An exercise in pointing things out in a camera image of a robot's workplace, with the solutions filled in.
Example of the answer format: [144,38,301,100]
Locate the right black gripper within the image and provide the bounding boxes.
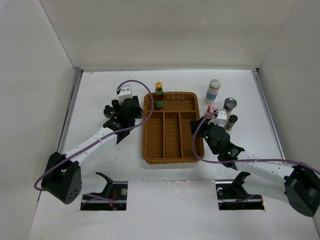
[189,116,220,155]

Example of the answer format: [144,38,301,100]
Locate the white salt grinder black top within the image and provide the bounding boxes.
[103,105,115,118]

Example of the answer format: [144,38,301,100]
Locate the red sauce bottle yellow cap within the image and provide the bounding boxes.
[154,81,164,108]

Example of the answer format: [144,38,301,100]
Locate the tall blue label spice jar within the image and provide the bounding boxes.
[204,79,221,105]

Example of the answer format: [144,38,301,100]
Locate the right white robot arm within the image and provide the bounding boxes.
[189,117,320,217]

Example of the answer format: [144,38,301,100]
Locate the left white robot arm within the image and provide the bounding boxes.
[41,95,143,205]

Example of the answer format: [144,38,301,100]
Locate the pink lid spice jar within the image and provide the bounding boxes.
[205,104,217,116]

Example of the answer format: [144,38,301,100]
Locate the brown wicker divided basket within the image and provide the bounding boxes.
[142,91,205,165]

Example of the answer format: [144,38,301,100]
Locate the small dark spice jar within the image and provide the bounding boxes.
[224,114,238,131]

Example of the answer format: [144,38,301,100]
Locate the silver top pepper grinder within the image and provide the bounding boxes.
[223,97,238,113]

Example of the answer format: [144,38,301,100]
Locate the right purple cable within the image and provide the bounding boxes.
[192,111,320,176]

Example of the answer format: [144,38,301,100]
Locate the purple cable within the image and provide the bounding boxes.
[192,111,320,176]
[33,79,153,208]

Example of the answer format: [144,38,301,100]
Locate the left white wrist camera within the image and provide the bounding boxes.
[116,84,133,105]

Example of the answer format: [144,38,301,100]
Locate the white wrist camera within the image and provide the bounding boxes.
[211,110,228,125]
[116,84,133,105]

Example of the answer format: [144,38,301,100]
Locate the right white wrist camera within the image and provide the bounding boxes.
[211,110,228,125]

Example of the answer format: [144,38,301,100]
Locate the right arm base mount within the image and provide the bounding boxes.
[215,172,265,211]

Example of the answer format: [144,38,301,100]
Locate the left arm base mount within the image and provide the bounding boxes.
[80,172,129,211]

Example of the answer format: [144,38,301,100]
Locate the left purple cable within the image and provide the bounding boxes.
[33,79,153,208]

